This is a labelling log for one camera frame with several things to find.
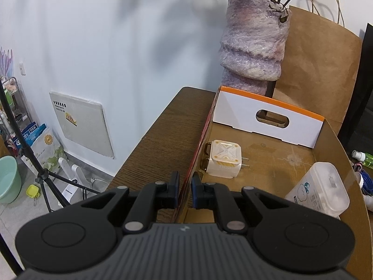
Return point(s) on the black paper bag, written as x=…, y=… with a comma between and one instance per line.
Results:
x=364, y=93

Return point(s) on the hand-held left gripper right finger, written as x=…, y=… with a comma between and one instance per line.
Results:
x=195, y=191

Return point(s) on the purple decoration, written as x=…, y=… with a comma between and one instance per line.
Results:
x=7, y=61

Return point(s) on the white handheld vacuum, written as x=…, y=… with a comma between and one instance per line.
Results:
x=71, y=192

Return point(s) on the clear cotton swab box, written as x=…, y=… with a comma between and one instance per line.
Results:
x=317, y=192

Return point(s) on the white wall outlet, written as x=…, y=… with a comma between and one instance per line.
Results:
x=22, y=68

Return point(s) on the purple textured vase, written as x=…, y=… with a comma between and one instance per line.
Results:
x=250, y=43

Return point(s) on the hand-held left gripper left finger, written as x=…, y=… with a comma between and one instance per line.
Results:
x=174, y=189

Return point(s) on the green spray bottle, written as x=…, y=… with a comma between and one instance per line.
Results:
x=367, y=160

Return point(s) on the white wall panel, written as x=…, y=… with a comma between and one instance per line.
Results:
x=81, y=122

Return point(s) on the small yellow case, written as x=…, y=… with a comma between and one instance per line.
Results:
x=33, y=192

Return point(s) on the brown paper bag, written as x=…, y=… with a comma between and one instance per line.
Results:
x=317, y=64

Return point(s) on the white bag with green print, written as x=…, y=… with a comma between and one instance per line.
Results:
x=49, y=151

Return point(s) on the white power adapter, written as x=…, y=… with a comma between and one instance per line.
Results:
x=224, y=157

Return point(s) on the orange cardboard box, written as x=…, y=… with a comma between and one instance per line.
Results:
x=276, y=157

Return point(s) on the green plastic basin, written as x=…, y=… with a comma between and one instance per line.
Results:
x=8, y=180

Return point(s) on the black light stand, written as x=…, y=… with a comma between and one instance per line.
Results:
x=40, y=178

